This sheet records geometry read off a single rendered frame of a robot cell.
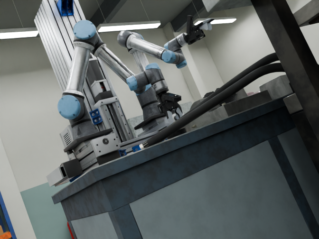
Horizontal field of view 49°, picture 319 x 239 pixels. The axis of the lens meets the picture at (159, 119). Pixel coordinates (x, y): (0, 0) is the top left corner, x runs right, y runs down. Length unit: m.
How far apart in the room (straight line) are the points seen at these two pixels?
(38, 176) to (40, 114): 1.25
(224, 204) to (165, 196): 0.21
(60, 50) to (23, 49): 5.50
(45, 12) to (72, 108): 0.86
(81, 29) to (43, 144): 5.32
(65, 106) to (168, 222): 1.00
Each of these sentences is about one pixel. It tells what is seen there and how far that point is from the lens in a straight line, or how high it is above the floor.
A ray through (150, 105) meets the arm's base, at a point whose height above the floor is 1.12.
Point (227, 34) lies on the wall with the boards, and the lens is 10.51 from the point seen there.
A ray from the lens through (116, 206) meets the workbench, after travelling 1.00.
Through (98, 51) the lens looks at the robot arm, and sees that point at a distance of 2.07.
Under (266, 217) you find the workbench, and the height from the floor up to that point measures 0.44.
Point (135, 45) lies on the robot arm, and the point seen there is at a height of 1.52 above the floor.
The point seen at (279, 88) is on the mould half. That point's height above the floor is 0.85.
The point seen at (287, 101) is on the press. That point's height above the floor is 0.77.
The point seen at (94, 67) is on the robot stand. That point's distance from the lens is 2.27.
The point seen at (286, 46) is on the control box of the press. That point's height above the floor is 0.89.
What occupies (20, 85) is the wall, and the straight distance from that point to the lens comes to 7.46.
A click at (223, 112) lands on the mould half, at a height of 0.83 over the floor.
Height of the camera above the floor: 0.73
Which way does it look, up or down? 7 degrees up
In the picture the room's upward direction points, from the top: 23 degrees counter-clockwise
